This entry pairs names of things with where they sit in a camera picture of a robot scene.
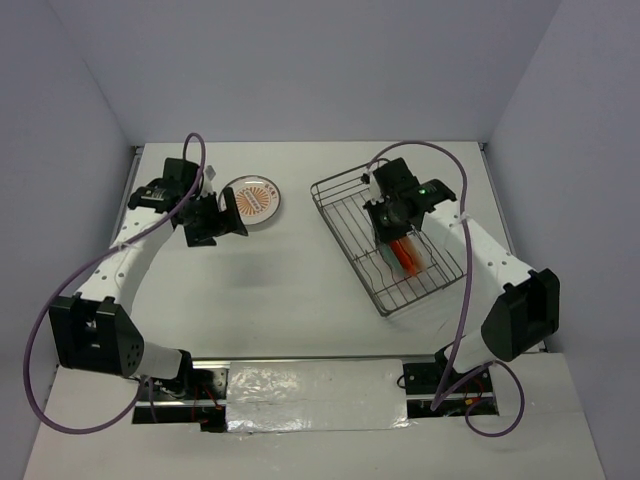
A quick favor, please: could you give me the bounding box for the white plate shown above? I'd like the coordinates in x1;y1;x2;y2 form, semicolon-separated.
226;175;283;228

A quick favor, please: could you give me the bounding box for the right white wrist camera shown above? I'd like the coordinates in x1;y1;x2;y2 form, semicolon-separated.
361;170;384;205

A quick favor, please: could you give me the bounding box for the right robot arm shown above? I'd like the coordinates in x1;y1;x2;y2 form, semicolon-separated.
362;158;560;391

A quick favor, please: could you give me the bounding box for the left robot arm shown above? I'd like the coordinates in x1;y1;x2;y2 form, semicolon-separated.
48;158;248;399

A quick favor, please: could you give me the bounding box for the metal mounting rail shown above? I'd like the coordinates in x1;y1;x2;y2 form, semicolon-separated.
132;357;498;433

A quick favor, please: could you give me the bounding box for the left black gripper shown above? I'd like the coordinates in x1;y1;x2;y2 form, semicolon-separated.
179;187;247;248

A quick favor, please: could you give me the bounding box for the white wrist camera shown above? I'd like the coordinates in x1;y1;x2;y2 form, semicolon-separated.
361;170;384;205
202;165;216;194

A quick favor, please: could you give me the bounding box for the purple cable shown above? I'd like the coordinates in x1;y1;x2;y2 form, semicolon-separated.
23;132;208;434
367;140;526;439

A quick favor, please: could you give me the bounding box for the silver tape patch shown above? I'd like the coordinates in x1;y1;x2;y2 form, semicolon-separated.
225;359;409;434

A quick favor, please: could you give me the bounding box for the pink plate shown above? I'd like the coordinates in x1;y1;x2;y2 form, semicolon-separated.
408;235;432;275

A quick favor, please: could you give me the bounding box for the metal wire dish rack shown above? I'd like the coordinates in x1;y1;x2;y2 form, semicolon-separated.
310;165;465;317

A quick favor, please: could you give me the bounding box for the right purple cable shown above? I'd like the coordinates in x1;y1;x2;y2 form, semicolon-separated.
367;140;526;439

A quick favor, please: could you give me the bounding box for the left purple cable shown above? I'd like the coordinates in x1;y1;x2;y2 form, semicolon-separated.
23;132;208;434

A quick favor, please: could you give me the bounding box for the green plate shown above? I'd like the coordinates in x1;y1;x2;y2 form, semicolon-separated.
378;243;404;276

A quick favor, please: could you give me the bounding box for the orange plate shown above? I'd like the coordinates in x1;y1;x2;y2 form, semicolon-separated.
389;240;419;276

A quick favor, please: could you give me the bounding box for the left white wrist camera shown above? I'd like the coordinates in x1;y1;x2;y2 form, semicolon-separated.
202;165;216;194

